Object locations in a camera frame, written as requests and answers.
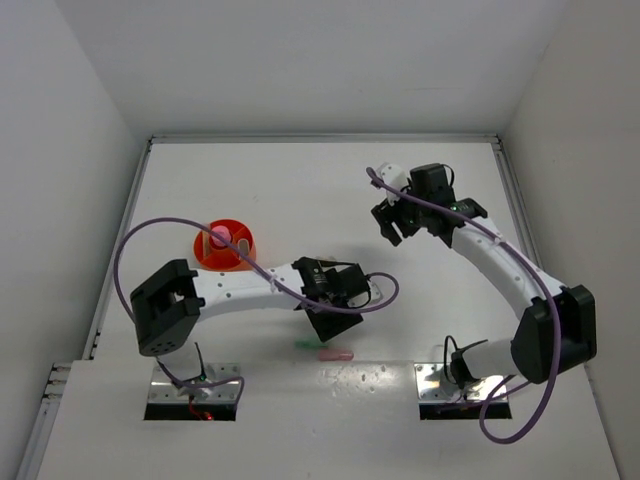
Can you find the pink highlighter marker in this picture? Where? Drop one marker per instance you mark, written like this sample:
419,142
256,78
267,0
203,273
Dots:
335,355

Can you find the beige yellow pencil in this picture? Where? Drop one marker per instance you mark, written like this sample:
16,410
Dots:
204,244

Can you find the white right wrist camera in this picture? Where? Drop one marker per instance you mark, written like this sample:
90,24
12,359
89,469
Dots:
393,176

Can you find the pink capped clear bottle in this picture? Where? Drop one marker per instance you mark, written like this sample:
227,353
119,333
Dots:
220,238

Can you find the beige white correction tape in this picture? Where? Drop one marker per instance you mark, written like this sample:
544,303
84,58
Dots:
244,248

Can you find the metal base plate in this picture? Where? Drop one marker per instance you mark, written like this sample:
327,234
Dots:
222,385
433,387

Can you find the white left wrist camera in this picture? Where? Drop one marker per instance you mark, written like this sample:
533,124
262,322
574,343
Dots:
375,293

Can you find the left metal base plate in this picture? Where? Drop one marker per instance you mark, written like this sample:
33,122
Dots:
222,385

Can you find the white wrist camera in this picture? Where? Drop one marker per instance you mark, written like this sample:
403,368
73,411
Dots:
375,293
393,176

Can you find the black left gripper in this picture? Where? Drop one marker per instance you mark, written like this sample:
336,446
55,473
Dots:
325,327

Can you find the green highlighter marker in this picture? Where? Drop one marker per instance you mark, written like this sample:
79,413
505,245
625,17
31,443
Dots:
309,345

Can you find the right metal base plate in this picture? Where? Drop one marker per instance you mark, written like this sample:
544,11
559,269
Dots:
433,387

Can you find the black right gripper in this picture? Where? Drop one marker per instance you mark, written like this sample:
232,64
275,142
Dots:
387,228

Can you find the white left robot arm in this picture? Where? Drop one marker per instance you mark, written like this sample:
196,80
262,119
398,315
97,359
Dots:
167,306

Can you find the orange round divided container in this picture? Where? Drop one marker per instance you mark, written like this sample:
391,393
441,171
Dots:
220,260

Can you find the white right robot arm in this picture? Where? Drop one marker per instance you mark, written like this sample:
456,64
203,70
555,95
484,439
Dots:
557,323

